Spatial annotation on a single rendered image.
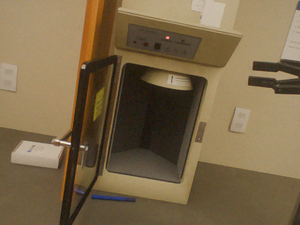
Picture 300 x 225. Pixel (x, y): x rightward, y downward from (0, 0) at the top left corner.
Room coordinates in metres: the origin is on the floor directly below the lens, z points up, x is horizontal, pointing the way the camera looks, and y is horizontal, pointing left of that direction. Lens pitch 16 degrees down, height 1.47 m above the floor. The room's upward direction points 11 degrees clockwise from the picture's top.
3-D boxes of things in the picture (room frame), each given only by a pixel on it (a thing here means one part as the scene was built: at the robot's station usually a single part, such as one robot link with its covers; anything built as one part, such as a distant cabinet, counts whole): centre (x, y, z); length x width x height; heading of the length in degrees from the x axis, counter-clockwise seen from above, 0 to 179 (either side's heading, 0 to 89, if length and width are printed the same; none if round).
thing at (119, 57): (0.89, 0.12, 1.19); 0.03 x 0.02 x 0.39; 94
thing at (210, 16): (0.86, -0.11, 1.54); 0.05 x 0.05 x 0.06; 89
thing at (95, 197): (0.86, 0.06, 0.95); 0.14 x 0.01 x 0.01; 103
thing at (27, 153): (1.04, 0.37, 0.96); 0.16 x 0.12 x 0.04; 98
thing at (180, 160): (1.03, -0.01, 1.19); 0.26 x 0.24 x 0.35; 94
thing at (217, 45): (0.85, -0.03, 1.46); 0.32 x 0.11 x 0.10; 94
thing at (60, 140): (0.66, 0.17, 1.20); 0.10 x 0.05 x 0.03; 177
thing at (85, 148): (0.62, 0.13, 1.18); 0.02 x 0.02 x 0.06; 87
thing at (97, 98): (0.73, 0.13, 1.19); 0.30 x 0.01 x 0.40; 177
